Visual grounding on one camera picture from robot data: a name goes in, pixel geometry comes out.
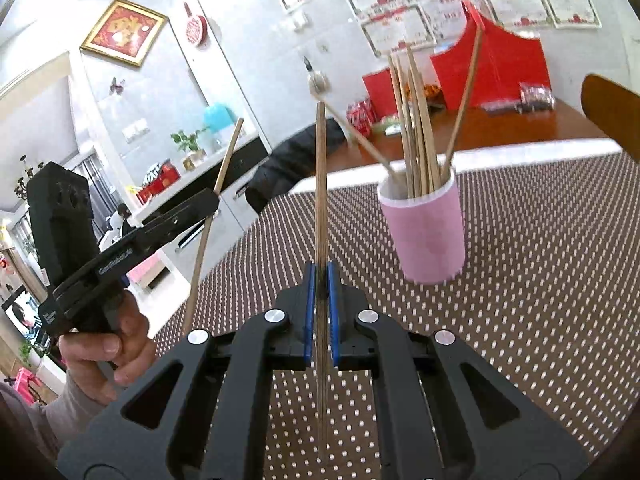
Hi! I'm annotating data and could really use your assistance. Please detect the pink cylindrical cup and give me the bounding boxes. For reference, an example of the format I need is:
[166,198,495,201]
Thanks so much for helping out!
[377,165,467,286]

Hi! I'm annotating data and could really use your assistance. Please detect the wooden chopstick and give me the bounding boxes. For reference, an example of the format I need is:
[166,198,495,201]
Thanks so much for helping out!
[181,117,246,336]
[314,101,331,453]

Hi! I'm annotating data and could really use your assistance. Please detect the round hanging wall gadget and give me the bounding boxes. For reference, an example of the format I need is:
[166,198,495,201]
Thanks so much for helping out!
[302,56,328,93]

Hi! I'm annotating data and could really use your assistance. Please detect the brown wooden chair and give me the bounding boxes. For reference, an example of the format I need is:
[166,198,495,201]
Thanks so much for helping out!
[581,74,640,161]

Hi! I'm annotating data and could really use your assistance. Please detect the pack of red soda cans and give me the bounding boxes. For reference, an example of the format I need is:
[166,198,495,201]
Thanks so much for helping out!
[346,99,377,138]

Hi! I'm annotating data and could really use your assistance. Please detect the red fan wall ornament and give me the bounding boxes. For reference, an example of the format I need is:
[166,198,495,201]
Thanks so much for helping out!
[180,0,210,51]

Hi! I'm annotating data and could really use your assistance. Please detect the large red gift bag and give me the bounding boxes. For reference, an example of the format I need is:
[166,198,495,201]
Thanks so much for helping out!
[429,0,552,111]

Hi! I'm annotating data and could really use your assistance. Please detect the red box on sideboard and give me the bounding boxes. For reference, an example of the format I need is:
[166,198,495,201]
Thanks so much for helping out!
[136,160,182,204]

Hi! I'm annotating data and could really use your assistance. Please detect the pink toy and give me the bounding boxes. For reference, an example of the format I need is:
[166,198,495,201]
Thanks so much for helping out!
[10,367,38,403]

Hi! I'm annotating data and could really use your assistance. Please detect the green tray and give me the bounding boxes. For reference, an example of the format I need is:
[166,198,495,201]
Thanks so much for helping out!
[372,112,408,136]

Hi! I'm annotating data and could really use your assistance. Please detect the television screen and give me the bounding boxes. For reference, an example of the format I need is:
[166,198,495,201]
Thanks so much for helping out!
[0,285,51,346]

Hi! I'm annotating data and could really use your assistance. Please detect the bunch of chopsticks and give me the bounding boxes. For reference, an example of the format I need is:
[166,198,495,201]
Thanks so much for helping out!
[312,27,485,196]

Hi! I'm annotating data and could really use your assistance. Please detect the teal and white appliance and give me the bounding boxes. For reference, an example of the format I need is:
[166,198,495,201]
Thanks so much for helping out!
[202,102,236,153]

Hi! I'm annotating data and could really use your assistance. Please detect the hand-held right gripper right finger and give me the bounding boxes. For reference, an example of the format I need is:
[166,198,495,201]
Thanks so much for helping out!
[327,261,590,480]

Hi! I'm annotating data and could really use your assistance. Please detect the chandelier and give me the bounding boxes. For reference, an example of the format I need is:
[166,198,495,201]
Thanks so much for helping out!
[12,155,46,201]

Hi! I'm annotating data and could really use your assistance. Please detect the brown polka dot cloth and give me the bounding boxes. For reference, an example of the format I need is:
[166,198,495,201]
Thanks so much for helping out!
[150,150,640,480]

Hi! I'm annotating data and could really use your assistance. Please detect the pink furniture piece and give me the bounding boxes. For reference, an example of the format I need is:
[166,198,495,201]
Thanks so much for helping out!
[127,259,168,291]

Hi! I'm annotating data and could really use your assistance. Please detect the white and black sideboard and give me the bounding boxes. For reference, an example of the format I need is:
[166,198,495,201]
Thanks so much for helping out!
[127,135,273,281]

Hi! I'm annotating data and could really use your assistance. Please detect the small potted plant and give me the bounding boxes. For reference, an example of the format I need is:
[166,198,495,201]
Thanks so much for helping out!
[171,127,208,171]

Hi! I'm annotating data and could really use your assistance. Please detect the person's left forearm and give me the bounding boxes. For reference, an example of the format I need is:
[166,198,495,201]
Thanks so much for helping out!
[0,377,101,466]

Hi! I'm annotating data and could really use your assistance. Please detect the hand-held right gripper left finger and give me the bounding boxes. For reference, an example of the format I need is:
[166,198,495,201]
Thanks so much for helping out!
[56,261,317,480]

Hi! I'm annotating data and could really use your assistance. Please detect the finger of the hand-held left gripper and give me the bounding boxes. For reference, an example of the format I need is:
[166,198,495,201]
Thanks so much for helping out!
[132,187,222,257]

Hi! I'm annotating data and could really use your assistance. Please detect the small red box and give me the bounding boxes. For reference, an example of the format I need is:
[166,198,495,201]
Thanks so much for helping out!
[362,67,401,118]

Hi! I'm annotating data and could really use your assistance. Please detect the red and gold framed picture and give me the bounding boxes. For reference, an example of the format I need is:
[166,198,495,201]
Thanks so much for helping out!
[80,0,168,67]

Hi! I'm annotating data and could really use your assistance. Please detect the orange snack packets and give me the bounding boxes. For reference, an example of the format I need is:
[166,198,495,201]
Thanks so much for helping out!
[405,82,443,101]

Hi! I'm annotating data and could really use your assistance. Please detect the person's left hand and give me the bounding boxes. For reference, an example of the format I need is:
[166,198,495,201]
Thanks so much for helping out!
[59,290,158,406]

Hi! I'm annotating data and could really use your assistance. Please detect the clear bag of dark items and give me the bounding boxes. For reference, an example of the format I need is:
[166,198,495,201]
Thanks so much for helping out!
[482,81,556,113]

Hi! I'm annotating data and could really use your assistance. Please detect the white double wall switch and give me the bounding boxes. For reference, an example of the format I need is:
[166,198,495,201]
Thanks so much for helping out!
[122,119,150,142]

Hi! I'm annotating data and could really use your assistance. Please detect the black jacket on chair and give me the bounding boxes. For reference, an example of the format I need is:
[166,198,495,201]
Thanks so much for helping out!
[245,116,361,214]

